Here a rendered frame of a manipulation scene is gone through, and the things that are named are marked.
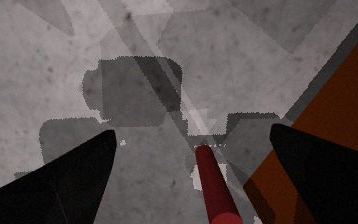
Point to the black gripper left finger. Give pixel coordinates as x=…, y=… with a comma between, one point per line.
x=67, y=190

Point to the dark red peg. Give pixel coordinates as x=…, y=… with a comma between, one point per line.
x=220, y=206

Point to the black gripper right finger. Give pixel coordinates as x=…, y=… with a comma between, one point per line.
x=324, y=173

